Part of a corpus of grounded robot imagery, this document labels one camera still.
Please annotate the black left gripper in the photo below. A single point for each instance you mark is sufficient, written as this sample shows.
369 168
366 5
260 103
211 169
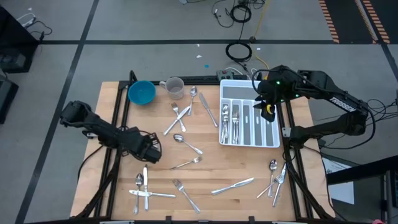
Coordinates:
146 151

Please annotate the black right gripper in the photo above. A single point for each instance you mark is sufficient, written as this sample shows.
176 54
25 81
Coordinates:
273 87

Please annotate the silver spoon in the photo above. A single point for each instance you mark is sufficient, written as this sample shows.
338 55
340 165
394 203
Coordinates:
225 108
139 179
178 138
193 90
273 165
224 115
224 137

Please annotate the white cutlery tray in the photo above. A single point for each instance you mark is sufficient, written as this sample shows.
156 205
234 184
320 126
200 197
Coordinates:
248 93

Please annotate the silver knife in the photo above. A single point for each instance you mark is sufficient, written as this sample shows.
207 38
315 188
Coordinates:
204 100
169 128
275 199
161 195
145 174

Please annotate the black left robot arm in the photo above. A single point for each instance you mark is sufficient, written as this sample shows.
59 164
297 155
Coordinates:
93 126

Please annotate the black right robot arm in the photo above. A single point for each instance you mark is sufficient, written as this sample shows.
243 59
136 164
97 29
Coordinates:
342 104

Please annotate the blue bowl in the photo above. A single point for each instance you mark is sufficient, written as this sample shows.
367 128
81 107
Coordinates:
141 92

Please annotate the grey power strip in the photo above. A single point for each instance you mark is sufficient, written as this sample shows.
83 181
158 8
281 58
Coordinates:
224 74

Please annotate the grey patterned mug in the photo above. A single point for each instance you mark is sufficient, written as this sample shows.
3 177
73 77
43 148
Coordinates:
175 88

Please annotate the white paper sheet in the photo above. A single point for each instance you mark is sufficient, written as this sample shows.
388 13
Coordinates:
339 193

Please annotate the black desk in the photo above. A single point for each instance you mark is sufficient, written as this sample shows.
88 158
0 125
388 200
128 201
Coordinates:
357 171

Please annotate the black box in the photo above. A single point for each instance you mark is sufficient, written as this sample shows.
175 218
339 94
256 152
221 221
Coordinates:
6 99

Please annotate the black cabinet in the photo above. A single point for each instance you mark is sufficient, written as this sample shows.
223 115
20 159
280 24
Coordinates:
12 46

